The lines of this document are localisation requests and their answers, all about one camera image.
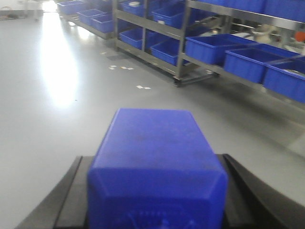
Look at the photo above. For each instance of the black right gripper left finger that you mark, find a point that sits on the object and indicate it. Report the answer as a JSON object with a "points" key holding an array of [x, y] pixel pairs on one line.
{"points": [[65, 207]]}

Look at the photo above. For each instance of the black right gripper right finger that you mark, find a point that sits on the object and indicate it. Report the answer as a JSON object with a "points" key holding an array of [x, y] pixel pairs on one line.
{"points": [[253, 204]]}

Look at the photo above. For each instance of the blue bottle part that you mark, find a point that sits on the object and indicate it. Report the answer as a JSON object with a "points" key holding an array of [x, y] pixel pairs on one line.
{"points": [[155, 170]]}

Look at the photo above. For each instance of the blue shelf bin near right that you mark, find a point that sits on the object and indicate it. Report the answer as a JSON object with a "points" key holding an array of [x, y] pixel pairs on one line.
{"points": [[287, 78]]}

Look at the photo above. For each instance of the blue shelf bin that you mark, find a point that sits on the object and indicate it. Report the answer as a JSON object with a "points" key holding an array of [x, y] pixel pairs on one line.
{"points": [[211, 49], [251, 63], [287, 78]]}

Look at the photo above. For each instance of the blue shelf bin middle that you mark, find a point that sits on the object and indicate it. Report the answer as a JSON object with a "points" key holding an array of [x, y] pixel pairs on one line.
{"points": [[251, 63]]}

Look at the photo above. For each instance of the steel rolling shelf rack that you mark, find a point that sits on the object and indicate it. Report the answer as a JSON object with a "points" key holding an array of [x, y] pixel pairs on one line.
{"points": [[156, 31]]}

